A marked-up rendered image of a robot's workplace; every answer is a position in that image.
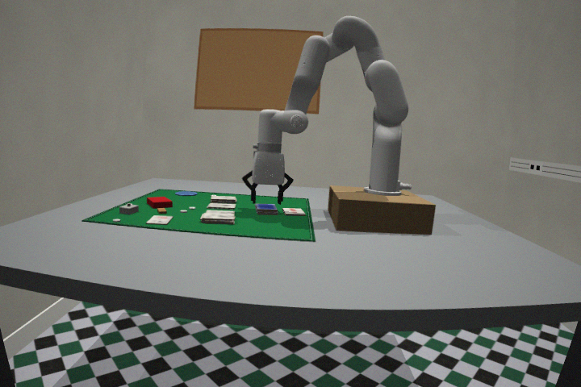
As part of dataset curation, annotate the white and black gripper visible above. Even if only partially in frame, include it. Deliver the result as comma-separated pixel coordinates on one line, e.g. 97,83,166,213
242,151,294,205

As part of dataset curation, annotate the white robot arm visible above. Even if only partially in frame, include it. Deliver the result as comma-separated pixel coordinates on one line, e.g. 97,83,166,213
253,16,412,196

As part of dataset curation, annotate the red rectangular block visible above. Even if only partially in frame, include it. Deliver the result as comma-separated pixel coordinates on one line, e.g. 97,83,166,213
147,197,173,209

